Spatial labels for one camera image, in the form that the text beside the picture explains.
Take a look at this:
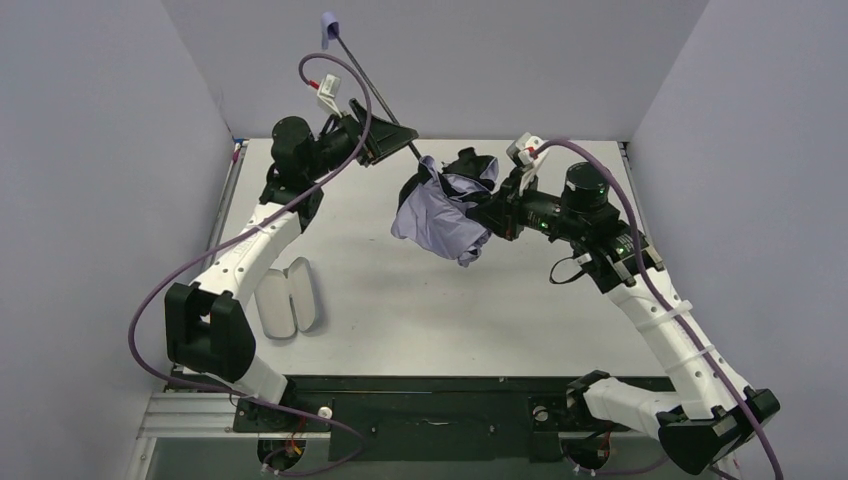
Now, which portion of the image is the lavender umbrella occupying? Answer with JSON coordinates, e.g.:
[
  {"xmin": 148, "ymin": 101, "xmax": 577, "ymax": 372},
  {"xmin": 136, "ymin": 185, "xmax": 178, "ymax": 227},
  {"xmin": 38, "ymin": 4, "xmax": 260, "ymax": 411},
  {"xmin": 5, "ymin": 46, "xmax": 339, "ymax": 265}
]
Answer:
[{"xmin": 320, "ymin": 11, "xmax": 501, "ymax": 269}]

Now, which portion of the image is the lavender umbrella case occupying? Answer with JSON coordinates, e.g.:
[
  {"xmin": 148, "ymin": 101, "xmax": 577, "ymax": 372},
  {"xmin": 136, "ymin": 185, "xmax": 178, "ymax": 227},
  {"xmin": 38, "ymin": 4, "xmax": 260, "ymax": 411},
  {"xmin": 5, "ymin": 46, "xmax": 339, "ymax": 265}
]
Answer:
[{"xmin": 254, "ymin": 257, "xmax": 321, "ymax": 340}]

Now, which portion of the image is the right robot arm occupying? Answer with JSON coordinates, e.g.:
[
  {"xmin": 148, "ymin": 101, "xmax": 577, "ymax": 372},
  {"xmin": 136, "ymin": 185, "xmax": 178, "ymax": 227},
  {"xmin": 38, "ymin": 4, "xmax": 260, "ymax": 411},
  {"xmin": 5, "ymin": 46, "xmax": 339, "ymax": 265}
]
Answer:
[{"xmin": 468, "ymin": 162, "xmax": 780, "ymax": 478}]

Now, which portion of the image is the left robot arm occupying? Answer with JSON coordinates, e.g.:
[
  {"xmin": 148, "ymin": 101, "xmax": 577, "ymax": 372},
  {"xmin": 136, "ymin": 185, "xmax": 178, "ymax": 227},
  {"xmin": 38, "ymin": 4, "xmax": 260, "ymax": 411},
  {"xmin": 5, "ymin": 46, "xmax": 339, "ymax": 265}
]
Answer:
[{"xmin": 164, "ymin": 99, "xmax": 419, "ymax": 412}]

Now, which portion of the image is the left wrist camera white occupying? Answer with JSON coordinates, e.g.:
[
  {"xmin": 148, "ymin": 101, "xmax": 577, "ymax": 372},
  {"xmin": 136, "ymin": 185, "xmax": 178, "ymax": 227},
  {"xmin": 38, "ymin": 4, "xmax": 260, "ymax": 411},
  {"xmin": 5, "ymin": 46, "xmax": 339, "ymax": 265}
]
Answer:
[{"xmin": 312, "ymin": 73, "xmax": 343, "ymax": 118}]

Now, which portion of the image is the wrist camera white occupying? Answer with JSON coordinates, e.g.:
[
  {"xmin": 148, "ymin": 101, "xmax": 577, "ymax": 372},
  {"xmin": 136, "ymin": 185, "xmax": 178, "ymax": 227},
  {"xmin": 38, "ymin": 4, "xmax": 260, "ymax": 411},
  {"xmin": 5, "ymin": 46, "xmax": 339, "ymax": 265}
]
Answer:
[
  {"xmin": 506, "ymin": 132, "xmax": 547, "ymax": 197},
  {"xmin": 312, "ymin": 73, "xmax": 343, "ymax": 118}
]

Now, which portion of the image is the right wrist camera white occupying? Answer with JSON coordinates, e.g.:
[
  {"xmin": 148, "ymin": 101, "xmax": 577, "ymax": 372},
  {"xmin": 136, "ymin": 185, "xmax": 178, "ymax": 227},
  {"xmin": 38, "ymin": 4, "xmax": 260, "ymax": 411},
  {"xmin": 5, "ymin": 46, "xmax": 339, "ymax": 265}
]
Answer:
[{"xmin": 506, "ymin": 132, "xmax": 547, "ymax": 197}]

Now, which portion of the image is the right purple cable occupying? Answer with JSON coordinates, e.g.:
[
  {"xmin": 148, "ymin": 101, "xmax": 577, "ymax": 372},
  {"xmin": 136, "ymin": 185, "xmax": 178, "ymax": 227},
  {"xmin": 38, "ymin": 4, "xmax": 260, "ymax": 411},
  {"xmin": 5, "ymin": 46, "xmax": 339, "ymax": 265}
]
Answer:
[{"xmin": 533, "ymin": 137, "xmax": 787, "ymax": 480}]

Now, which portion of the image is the purple cable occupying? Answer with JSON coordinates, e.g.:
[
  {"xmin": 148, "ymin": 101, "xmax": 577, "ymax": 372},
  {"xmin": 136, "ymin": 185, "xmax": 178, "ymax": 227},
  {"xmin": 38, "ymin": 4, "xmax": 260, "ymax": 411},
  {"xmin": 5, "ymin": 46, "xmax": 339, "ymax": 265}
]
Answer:
[
  {"xmin": 533, "ymin": 137, "xmax": 787, "ymax": 480},
  {"xmin": 127, "ymin": 52, "xmax": 375, "ymax": 480}
]

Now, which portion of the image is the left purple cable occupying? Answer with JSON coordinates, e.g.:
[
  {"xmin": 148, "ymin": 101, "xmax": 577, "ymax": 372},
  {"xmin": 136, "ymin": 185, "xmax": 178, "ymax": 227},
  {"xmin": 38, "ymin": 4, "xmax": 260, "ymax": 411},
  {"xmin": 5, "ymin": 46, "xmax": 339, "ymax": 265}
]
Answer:
[{"xmin": 127, "ymin": 52, "xmax": 375, "ymax": 480}]

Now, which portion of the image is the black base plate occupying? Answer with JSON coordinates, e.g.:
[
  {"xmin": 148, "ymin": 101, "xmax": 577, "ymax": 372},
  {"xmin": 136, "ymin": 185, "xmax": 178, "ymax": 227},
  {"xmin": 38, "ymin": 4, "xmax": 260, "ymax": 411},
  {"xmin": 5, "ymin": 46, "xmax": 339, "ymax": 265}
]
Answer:
[{"xmin": 198, "ymin": 375, "xmax": 635, "ymax": 473}]

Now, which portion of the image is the aluminium frame rail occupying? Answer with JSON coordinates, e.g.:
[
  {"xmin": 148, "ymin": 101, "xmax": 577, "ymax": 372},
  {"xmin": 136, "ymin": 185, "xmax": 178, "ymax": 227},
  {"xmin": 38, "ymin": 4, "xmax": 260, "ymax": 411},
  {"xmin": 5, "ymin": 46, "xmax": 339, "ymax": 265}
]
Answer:
[{"xmin": 139, "ymin": 380, "xmax": 618, "ymax": 439}]

